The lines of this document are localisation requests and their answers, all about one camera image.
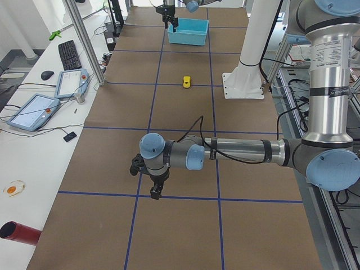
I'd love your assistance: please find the light blue plastic bin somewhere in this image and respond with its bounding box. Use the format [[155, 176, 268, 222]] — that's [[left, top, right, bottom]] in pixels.
[[168, 18, 209, 46]]

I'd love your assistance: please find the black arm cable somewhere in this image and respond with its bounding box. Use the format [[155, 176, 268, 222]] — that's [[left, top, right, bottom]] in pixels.
[[174, 115, 271, 164]]

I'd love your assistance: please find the black small device on desk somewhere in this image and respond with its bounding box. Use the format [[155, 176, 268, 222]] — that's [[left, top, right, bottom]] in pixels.
[[63, 132, 77, 142]]

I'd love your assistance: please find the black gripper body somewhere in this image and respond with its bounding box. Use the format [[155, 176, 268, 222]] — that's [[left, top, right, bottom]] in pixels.
[[155, 4, 175, 20], [150, 170, 169, 186]]

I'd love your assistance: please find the upper teach pendant tablet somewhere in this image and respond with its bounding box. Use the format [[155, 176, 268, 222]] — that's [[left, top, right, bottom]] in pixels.
[[54, 69, 89, 99]]

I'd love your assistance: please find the fried egg toy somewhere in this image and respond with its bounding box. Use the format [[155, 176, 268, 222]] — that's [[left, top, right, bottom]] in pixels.
[[3, 180, 26, 197]]

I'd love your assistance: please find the teach pendant tablet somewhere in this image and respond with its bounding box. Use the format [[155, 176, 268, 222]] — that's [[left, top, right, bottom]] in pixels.
[[54, 69, 89, 99], [7, 94, 60, 132]]

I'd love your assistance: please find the black keyboard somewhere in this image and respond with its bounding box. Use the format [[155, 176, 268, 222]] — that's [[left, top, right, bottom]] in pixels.
[[58, 40, 82, 70]]

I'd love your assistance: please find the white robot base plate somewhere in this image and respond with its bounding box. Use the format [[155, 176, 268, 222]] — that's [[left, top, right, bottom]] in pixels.
[[222, 73, 264, 100]]

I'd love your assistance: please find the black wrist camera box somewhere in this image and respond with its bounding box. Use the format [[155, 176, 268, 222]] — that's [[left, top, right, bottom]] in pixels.
[[129, 154, 149, 176]]

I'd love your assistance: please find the grey aluminium frame post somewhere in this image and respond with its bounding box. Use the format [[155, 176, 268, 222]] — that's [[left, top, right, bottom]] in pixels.
[[63, 0, 106, 86]]

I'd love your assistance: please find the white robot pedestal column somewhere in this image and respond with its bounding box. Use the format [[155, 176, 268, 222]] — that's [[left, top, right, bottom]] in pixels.
[[232, 0, 282, 77]]

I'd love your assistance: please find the yellow beetle toy car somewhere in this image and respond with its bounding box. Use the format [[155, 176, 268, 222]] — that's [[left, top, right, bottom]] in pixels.
[[183, 75, 191, 89]]

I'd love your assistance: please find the black computer mouse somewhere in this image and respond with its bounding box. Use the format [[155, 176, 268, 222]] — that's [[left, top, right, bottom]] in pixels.
[[40, 70, 54, 81]]

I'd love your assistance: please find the lower teach pendant tablet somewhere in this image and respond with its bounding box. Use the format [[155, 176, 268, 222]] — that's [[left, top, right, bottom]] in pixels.
[[7, 94, 60, 132]]

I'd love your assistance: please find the red cylinder tube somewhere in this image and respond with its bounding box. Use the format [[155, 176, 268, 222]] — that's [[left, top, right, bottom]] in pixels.
[[1, 221, 42, 246]]

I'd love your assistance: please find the green plastic toy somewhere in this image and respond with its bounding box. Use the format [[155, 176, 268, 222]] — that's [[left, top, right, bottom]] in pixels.
[[48, 30, 62, 41]]

